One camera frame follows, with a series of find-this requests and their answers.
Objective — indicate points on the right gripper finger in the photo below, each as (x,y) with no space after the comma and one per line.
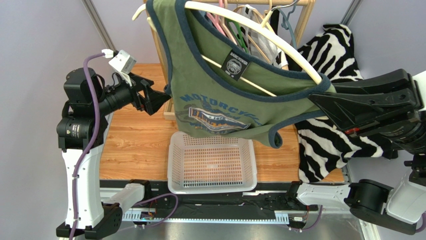
(387,83)
(368,114)

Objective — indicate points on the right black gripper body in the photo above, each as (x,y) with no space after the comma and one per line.
(412,100)

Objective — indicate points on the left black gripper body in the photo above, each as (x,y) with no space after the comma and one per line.
(137,99)

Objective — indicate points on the green tank top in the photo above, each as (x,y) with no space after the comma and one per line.
(219,89)

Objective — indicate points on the pink hanger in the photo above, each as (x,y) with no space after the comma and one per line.
(219,24)

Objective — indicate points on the cream hanger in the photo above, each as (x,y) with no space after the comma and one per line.
(214,82)

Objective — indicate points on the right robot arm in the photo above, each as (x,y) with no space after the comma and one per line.
(397,208)

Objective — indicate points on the green hanger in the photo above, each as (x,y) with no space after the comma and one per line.
(238,35)

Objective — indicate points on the grey blue hanger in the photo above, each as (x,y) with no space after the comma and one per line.
(285,24)

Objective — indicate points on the striped tank top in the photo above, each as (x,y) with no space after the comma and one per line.
(258,45)

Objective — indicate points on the wooden clothes rack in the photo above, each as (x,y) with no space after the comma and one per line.
(307,8)

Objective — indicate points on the zebra print blanket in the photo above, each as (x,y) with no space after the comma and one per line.
(322,147)

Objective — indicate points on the white plastic basket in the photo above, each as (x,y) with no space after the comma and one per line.
(210,165)

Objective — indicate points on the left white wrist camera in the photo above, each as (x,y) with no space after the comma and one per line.
(123,63)

